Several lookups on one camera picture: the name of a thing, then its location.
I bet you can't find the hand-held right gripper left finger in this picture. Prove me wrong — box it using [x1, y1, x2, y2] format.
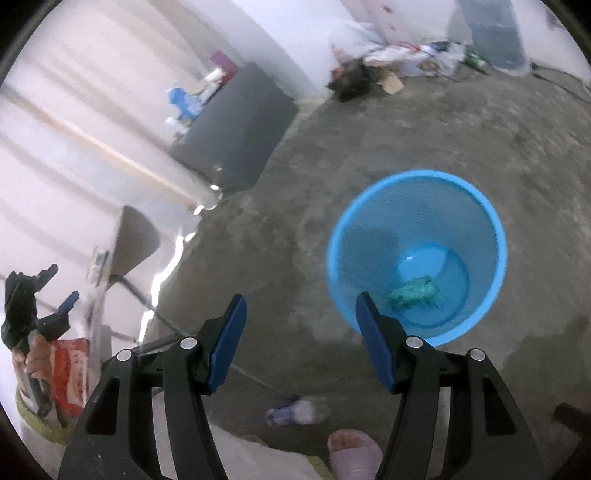
[58, 294, 247, 480]

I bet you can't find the dark object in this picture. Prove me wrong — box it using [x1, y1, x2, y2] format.
[551, 401, 587, 444]

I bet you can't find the dark grey cabinet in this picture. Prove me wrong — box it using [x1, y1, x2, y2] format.
[170, 62, 298, 191]

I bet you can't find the magenta box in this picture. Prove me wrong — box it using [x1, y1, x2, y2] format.
[210, 51, 240, 77]

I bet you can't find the person's left hand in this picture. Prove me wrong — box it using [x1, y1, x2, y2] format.
[11, 333, 56, 393]

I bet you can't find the blue mesh waste basket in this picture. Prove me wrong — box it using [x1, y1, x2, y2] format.
[327, 170, 508, 348]

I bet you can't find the red snack packet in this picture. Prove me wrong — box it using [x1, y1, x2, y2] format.
[48, 338, 90, 418]

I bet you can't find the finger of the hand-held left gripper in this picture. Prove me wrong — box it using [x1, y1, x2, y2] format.
[27, 264, 59, 291]
[37, 291, 80, 340]

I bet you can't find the crumpled clear plastic bottle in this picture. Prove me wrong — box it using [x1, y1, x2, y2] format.
[265, 396, 329, 426]

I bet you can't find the lilac slipper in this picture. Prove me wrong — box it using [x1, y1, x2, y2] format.
[327, 429, 385, 480]

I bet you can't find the green bottle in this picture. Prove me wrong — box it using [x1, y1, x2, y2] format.
[464, 52, 490, 75]

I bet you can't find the pile of white plastic bags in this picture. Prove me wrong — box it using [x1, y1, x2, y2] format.
[365, 39, 467, 77]

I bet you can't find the brown cardboard piece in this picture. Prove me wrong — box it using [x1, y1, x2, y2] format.
[379, 69, 404, 95]

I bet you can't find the green crumpled wrapper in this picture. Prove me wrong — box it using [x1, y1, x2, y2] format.
[388, 275, 443, 311]

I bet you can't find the person's white clothing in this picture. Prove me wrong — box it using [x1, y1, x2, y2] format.
[208, 425, 333, 480]

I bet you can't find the grey standing panel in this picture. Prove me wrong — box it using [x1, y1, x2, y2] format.
[457, 0, 529, 72]

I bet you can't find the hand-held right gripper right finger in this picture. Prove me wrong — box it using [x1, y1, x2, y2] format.
[355, 291, 546, 480]

